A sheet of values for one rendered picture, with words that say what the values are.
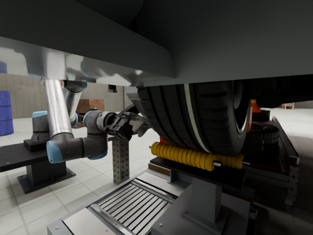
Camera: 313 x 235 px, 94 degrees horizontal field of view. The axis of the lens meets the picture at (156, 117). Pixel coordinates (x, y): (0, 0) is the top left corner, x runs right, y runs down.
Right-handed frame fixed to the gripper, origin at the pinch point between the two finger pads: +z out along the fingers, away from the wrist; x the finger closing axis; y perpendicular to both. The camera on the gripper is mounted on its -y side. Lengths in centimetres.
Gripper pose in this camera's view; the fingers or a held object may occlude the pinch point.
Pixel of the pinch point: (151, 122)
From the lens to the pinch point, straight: 50.0
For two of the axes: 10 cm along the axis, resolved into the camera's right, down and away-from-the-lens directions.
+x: -4.3, -6.4, -6.4
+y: -4.3, 7.7, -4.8
